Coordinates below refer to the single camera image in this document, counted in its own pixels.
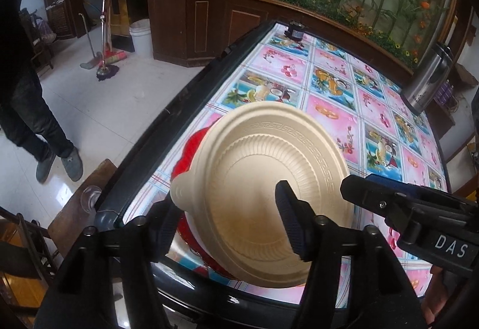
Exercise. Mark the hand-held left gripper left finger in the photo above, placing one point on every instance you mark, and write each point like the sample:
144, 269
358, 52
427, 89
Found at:
164, 235

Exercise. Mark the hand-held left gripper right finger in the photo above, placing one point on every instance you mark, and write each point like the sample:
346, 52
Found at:
295, 228

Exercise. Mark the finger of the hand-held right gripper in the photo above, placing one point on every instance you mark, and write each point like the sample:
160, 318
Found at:
396, 185
366, 194

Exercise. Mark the red scalloped plastic plate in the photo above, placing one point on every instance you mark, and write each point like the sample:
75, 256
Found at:
209, 271

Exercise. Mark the beige ribbed plastic bowl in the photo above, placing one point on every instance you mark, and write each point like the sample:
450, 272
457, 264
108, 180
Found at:
254, 172

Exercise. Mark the printed fruit pattern tablecloth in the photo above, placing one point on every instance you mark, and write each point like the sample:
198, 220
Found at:
336, 119

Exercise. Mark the brown wooden stool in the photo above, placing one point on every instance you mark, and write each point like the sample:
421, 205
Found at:
75, 216

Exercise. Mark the purple bottle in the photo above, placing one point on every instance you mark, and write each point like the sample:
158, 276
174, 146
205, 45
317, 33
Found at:
444, 93

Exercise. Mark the stainless steel thermos jug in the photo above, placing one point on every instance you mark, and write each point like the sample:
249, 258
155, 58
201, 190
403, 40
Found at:
426, 82

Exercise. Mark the black framed table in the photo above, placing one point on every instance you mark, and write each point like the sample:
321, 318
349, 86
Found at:
187, 104

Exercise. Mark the dark wooden chair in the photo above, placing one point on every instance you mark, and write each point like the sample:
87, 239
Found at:
22, 250

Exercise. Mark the small black round device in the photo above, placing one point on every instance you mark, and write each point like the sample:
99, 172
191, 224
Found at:
295, 31

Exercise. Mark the colourful broom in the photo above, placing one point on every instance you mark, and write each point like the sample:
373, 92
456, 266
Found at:
116, 56

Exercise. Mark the flat floor mop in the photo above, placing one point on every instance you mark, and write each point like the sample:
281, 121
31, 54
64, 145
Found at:
89, 64

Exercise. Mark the white plastic bucket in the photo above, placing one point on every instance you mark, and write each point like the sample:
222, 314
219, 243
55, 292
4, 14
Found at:
141, 39

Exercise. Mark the dark wooden cabinet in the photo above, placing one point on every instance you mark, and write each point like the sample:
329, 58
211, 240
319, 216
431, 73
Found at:
176, 26

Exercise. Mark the brown wicker hamper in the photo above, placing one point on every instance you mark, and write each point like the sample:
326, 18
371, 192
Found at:
58, 20

